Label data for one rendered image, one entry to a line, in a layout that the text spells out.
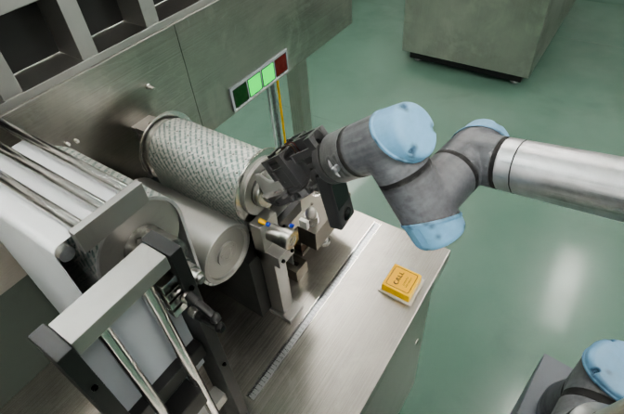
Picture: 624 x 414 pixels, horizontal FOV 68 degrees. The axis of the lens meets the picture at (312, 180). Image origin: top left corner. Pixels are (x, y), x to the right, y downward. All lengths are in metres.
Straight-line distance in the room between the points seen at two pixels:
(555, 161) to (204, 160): 0.57
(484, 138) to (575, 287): 1.80
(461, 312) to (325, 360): 1.24
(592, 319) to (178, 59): 1.95
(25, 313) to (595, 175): 1.01
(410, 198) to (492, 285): 1.75
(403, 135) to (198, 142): 0.47
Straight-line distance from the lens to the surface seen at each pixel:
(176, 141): 0.93
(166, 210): 0.72
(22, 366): 1.19
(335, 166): 0.62
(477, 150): 0.67
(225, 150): 0.86
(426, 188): 0.59
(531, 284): 2.37
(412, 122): 0.56
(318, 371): 1.03
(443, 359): 2.08
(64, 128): 0.97
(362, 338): 1.06
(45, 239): 0.63
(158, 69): 1.06
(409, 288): 1.11
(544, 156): 0.64
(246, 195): 0.83
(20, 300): 1.08
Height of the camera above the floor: 1.83
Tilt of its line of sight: 43 degrees down
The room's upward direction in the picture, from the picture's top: 5 degrees counter-clockwise
